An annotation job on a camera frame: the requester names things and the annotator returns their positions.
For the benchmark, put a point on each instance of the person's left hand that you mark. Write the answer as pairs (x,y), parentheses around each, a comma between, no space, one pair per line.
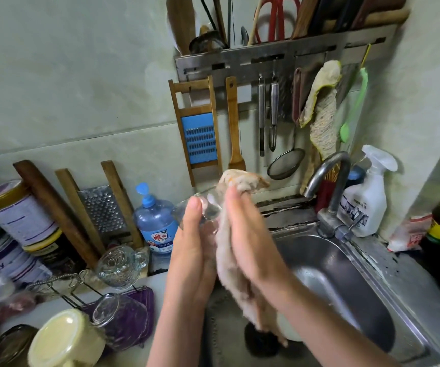
(193,260)

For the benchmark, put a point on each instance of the small clear glass cup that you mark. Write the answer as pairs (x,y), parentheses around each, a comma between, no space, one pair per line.
(122,265)

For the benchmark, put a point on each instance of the metal peeler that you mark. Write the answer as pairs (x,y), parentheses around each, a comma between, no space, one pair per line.
(274,110)
(262,114)

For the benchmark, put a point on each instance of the red container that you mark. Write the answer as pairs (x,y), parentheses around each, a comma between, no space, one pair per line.
(325,193)

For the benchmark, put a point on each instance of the mesh strainer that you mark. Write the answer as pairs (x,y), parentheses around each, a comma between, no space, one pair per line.
(285,164)

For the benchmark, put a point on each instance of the metal faucet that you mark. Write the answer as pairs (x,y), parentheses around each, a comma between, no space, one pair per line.
(323,172)

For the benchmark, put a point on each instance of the bamboo skewer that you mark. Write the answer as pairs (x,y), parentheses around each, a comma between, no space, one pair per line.
(257,19)

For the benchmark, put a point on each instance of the pink and white plastic bag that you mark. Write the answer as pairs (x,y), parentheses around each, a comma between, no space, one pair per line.
(409,233)

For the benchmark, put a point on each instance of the wooden framed metal grater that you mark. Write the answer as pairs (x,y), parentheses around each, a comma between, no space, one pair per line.
(102,210)

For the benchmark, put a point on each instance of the yellow mug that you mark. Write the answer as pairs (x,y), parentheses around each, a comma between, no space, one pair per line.
(66,340)

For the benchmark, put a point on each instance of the dark metal ladle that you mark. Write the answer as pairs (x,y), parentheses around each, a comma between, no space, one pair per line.
(205,42)

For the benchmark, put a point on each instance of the blue capped bottle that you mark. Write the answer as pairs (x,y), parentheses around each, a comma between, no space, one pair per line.
(355,176)

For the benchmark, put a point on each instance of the white plate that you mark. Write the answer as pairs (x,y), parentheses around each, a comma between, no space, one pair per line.
(285,331)

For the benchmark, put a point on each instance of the person's right hand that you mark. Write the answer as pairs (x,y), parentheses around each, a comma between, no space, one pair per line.
(254,244)

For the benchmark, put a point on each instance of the person's right forearm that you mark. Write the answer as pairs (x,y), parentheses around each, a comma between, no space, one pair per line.
(327,328)

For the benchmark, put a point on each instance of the small blue water bottle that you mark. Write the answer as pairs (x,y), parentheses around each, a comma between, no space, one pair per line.
(156,221)

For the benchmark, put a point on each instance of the wooden spatula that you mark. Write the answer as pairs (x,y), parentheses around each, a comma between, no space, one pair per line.
(234,126)

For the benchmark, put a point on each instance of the plastic bag with red contents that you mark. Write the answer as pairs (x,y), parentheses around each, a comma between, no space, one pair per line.
(2,305)

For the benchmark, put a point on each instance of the stack of labelled tin cans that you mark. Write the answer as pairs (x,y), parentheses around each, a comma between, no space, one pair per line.
(14,233)

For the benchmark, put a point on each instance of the white spray bottle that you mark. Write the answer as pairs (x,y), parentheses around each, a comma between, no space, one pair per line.
(365,198)

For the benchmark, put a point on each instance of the beige dish cloth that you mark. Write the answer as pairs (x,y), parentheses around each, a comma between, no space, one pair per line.
(235,279)

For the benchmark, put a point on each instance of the stainless steel sink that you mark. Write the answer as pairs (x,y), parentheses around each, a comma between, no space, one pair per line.
(357,294)

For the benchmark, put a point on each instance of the wooden scoop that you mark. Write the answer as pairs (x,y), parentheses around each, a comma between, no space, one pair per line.
(180,23)

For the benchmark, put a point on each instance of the wooden rolling pin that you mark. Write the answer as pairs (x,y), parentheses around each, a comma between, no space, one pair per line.
(56,214)

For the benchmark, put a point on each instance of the purple plastic tray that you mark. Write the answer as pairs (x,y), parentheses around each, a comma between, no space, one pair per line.
(143,305)

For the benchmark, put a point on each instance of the wall mounted metal utensil rack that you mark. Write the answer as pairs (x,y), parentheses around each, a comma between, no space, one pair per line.
(281,55)

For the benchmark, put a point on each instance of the bundle of dark chopsticks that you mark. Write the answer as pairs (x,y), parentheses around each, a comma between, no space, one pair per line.
(214,17)

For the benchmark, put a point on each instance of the brown amber glass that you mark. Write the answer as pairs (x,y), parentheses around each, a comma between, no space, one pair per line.
(10,347)

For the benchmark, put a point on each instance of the wooden slicer with blue blade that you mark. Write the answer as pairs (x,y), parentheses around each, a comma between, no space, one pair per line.
(197,133)

